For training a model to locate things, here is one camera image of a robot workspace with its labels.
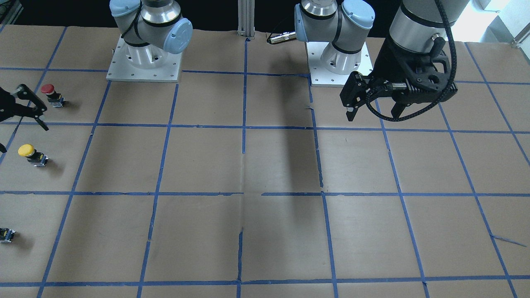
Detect red push button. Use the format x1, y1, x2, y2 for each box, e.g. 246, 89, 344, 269
40, 84, 65, 108

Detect silver cable connector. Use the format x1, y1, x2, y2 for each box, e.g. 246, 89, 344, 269
266, 31, 297, 45

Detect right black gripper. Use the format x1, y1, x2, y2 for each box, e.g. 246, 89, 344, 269
0, 84, 49, 154

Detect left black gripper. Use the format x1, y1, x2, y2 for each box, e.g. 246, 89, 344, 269
340, 37, 452, 121

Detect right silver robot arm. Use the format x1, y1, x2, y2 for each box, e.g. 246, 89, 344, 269
1, 0, 193, 130

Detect yellow push button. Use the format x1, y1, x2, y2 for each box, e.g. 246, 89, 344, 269
17, 144, 48, 167

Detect aluminium profile post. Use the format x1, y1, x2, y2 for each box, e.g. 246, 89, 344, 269
237, 0, 255, 39

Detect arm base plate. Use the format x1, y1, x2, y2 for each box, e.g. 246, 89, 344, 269
306, 42, 373, 87
106, 38, 183, 83

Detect black braided cable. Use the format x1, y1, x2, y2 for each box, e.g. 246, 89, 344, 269
366, 0, 458, 122

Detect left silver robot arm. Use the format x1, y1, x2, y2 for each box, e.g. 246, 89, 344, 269
294, 0, 467, 122

